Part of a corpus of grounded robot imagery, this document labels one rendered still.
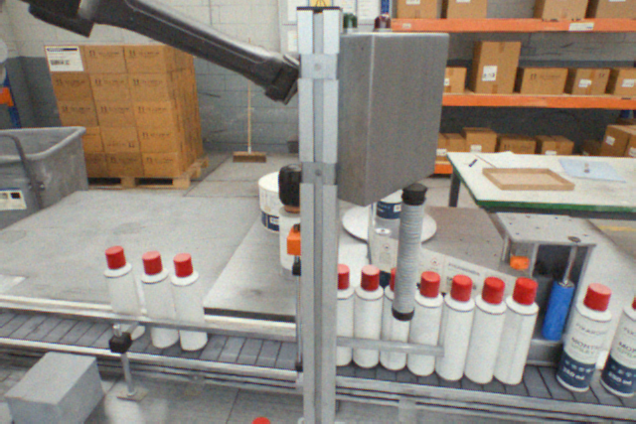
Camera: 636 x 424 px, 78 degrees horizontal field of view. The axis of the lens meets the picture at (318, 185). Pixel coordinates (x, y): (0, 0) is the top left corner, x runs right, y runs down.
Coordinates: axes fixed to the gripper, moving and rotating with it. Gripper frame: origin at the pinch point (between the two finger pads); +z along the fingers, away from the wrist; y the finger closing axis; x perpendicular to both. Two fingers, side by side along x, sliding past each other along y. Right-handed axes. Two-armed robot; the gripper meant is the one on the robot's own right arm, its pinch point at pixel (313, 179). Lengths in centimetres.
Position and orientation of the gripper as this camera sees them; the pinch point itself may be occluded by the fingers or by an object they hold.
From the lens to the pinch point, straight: 83.8
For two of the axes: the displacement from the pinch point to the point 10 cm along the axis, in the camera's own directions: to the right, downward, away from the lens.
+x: -1.3, 3.5, -9.3
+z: 0.1, 9.3, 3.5
